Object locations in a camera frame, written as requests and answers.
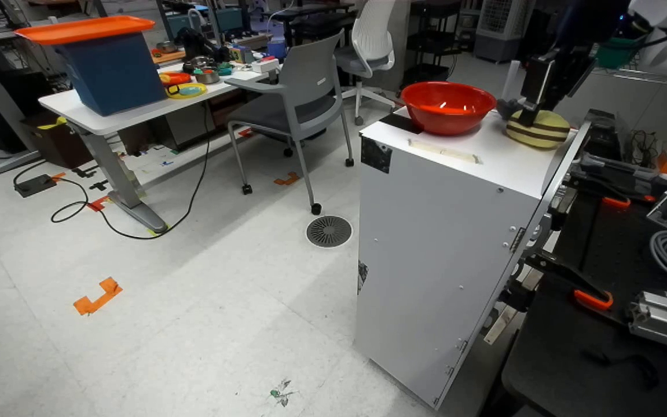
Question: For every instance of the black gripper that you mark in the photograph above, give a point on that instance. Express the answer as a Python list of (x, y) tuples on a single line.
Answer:
[(550, 77)]

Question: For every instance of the yellow plush sandwich toy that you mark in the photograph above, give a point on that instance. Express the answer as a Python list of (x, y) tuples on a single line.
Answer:
[(547, 136)]

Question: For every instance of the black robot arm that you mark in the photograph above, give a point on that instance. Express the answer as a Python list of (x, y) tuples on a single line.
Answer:
[(579, 25)]

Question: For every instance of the red plastic bowl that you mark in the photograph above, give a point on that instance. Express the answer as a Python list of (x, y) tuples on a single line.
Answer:
[(448, 107)]

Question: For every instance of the masking tape strip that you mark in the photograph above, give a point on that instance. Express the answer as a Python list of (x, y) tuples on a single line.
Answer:
[(438, 151)]

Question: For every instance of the orange black clamp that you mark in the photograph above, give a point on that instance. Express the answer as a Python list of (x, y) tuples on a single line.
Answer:
[(584, 290), (605, 199)]

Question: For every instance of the white cabinet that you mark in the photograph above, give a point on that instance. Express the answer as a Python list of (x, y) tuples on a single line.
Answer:
[(438, 242)]

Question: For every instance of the white office chair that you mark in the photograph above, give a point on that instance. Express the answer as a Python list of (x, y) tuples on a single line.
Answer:
[(370, 51)]

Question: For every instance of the grey office chair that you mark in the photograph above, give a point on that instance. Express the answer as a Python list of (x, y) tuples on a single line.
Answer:
[(299, 106)]

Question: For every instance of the round floor outlet cover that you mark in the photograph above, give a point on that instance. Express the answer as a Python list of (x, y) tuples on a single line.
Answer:
[(330, 232)]

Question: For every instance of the black perforated breadboard table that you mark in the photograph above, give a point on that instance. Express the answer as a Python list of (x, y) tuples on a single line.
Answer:
[(576, 362)]

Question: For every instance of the blue bin orange lid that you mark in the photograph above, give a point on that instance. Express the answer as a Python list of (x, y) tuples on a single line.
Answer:
[(104, 59)]

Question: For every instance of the white desk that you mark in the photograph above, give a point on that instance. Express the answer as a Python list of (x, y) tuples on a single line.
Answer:
[(95, 131)]

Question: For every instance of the orange floor tape mark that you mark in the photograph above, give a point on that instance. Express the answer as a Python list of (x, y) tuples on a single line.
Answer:
[(92, 305)]

